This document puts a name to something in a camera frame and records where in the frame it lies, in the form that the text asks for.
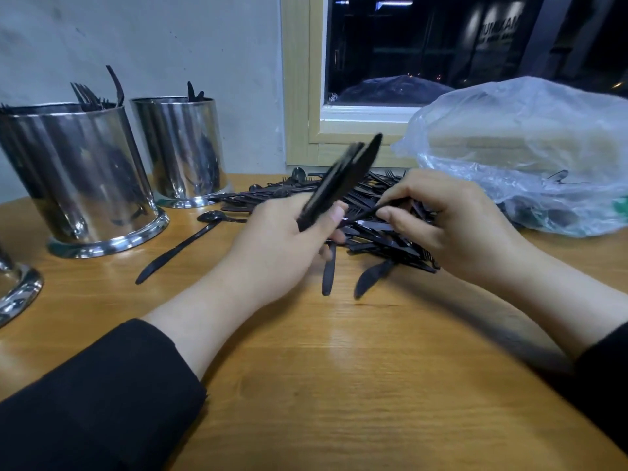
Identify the person's left forearm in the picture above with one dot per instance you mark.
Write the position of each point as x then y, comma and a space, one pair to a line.
98, 407

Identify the person's left hand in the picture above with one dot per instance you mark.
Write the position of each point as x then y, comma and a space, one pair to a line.
275, 255

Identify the person's right forearm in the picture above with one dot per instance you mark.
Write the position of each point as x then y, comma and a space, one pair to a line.
579, 319

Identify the lone black plastic knife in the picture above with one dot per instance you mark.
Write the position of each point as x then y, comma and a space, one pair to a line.
172, 255

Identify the dark parked car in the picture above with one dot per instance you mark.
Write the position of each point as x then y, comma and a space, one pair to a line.
392, 91

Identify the black plastic fork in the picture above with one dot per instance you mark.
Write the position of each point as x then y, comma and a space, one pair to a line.
118, 88
80, 96

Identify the bundle of black cutlery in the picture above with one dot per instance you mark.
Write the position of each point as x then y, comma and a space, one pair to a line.
98, 101
373, 147
324, 191

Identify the clear plastic bag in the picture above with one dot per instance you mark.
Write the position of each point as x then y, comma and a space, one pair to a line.
530, 142

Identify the person's right hand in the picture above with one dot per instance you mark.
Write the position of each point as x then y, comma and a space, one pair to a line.
461, 230

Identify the pile of black plastic cutlery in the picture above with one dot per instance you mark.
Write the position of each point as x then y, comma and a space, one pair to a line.
392, 245

